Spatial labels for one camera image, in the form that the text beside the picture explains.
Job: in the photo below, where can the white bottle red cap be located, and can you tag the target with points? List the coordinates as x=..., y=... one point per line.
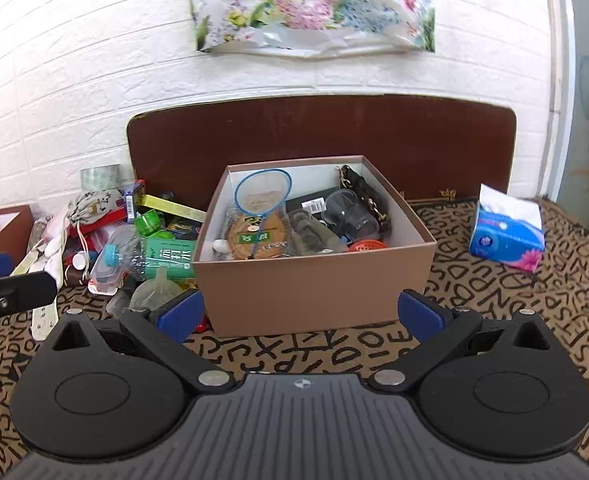
x=79, y=261

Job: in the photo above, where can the green plastic container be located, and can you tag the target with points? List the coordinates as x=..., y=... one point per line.
x=149, y=222

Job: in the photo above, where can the red balls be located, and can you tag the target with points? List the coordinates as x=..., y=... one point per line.
x=202, y=326

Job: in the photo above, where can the clear plastic funnel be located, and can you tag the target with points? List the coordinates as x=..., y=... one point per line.
x=157, y=292

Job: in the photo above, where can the clear plastic cup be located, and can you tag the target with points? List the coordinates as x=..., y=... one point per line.
x=347, y=212

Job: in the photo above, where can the white dotted insole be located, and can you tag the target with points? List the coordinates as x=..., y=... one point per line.
x=42, y=315

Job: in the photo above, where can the tan cardboard box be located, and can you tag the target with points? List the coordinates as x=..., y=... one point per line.
x=299, y=290

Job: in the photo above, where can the clear plastic case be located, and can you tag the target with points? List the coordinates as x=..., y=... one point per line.
x=107, y=275

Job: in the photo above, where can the flat yellow-green box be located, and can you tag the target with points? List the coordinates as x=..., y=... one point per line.
x=172, y=207

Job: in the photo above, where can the brown wooden board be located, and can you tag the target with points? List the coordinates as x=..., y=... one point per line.
x=324, y=130

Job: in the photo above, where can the brown snack packet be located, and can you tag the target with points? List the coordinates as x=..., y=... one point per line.
x=254, y=240

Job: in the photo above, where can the plastic bottle green label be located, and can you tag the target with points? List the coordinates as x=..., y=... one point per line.
x=164, y=260

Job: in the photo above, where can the letter print blanket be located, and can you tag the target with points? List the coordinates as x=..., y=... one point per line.
x=524, y=320

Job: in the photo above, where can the orange round lid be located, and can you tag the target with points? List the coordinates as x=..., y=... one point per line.
x=368, y=246

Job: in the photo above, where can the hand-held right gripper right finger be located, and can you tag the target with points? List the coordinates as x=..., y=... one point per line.
x=419, y=314

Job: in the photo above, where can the blue tissue pack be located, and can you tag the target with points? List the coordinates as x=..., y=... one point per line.
x=506, y=240

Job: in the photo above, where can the floral plastic bag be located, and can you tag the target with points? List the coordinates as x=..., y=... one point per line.
x=314, y=5

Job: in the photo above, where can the clear tape roll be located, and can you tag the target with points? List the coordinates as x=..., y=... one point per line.
x=102, y=178

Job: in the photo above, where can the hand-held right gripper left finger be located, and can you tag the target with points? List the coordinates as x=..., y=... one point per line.
x=182, y=314

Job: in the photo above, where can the blue rimmed clear pouch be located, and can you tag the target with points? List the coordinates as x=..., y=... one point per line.
x=262, y=195

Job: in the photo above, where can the brown shoebox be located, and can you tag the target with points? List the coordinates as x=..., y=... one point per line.
x=9, y=232

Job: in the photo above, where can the blue card box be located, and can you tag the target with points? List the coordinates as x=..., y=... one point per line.
x=134, y=200

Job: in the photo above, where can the red box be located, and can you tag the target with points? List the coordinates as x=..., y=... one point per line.
x=107, y=222

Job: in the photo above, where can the black barcode card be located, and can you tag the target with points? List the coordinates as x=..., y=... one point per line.
x=314, y=202

